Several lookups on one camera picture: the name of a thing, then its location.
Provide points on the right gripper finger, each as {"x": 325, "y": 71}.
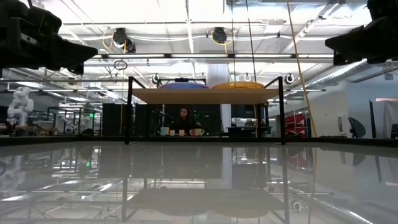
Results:
{"x": 341, "y": 58}
{"x": 354, "y": 42}

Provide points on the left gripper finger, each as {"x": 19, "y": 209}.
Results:
{"x": 68, "y": 53}
{"x": 77, "y": 68}

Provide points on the translucent pink plate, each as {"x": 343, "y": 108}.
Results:
{"x": 184, "y": 87}

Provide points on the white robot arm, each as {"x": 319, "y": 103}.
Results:
{"x": 20, "y": 105}

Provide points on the wooden shelf board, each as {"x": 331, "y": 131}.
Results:
{"x": 205, "y": 96}

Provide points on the black cabinet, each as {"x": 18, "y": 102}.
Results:
{"x": 113, "y": 119}

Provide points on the dark upright panel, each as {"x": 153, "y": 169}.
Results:
{"x": 372, "y": 119}

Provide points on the dark office chair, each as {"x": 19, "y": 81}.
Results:
{"x": 357, "y": 127}

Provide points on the person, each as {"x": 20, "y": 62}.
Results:
{"x": 185, "y": 119}

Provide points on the long ceiling light strip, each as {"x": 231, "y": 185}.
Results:
{"x": 199, "y": 56}

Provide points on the small pale cup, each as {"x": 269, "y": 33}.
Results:
{"x": 181, "y": 132}

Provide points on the white building column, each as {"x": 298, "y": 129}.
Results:
{"x": 217, "y": 73}

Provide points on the red mug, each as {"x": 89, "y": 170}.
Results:
{"x": 191, "y": 132}

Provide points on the silver ventilation duct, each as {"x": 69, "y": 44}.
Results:
{"x": 335, "y": 76}

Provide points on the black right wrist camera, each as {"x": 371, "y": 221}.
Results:
{"x": 384, "y": 7}

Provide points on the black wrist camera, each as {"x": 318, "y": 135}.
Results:
{"x": 46, "y": 21}
{"x": 384, "y": 7}

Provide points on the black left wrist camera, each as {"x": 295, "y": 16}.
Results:
{"x": 46, "y": 21}

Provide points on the black workstation frame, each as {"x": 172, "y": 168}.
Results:
{"x": 74, "y": 108}

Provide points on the black metal shelf frame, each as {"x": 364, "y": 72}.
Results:
{"x": 128, "y": 109}

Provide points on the black camera rig frame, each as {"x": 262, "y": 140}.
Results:
{"x": 181, "y": 80}

